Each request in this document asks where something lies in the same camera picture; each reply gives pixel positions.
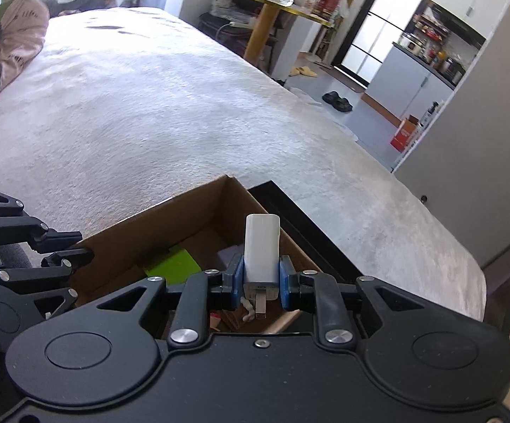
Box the lime green toy cube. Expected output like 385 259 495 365
143 245 201 284

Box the white usb charger plug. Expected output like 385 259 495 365
243 214 281 318

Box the brown cardboard box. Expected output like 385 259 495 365
69 176 316 339

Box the blue grey block figure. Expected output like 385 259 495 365
217 245 243 270

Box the black shallow tray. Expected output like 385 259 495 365
248 180 363 284

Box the orange red carton box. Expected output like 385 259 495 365
391 115 419 153

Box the black slippers pair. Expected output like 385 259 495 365
322 91 353 113

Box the yellow slippers pair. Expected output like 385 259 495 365
289 66 317 78

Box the white kitchen cabinet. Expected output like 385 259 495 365
362 43 455 126

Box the floral patterned pillow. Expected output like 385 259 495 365
0 0 49 92

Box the gold round side table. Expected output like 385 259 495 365
243 0 333 66

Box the red tin can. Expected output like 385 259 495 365
312 0 341 19

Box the black framed glass door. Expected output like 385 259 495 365
332 0 422 86

